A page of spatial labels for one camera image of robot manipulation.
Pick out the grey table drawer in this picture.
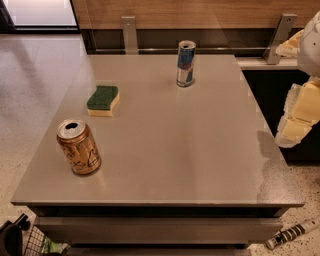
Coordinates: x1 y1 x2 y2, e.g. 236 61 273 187
35 217 282 244

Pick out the black object bottom left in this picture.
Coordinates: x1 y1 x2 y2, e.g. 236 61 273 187
0 213 30 256

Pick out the black wire basket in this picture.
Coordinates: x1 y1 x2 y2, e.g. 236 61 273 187
24 226 70 256

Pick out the green yellow sponge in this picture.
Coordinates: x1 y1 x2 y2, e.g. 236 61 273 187
87 85 120 117

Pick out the orange soda can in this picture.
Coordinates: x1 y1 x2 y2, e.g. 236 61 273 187
57 119 101 175

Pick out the right metal bracket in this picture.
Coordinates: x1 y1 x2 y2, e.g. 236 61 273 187
263 13 297 65

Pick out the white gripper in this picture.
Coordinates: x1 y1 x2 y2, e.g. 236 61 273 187
275 11 320 148

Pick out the metal bracket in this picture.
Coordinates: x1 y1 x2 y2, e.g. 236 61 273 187
121 16 139 55
263 13 297 65

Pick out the red bull can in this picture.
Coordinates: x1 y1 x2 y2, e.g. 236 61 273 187
176 40 196 87

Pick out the black white striped tool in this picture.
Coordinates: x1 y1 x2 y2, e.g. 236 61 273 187
265 217 320 250

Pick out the left metal bracket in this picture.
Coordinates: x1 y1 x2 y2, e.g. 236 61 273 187
121 16 139 55

